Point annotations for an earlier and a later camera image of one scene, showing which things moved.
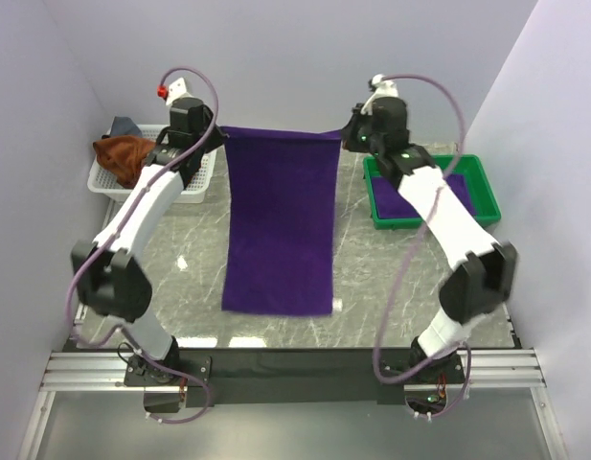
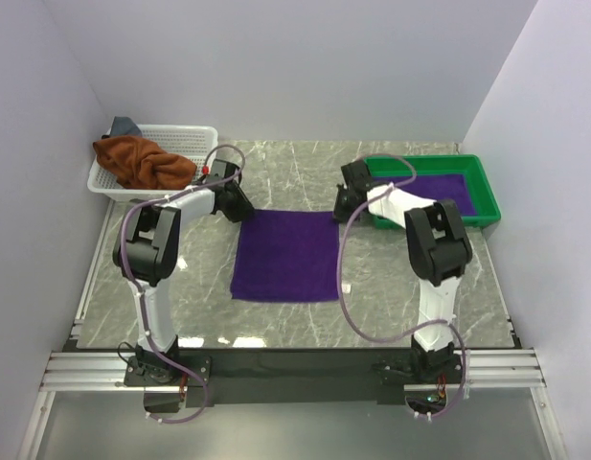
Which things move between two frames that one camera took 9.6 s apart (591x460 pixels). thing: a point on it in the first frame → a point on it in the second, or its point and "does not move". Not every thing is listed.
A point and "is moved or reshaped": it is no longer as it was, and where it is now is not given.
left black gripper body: [215, 140] → [238, 203]
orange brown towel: [124, 155] does not move
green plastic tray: [482, 199] does not move
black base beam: [281, 373] does not move
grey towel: [125, 126] does not move
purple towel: [279, 250] is moved or reshaped
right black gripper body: [359, 138] → [344, 207]
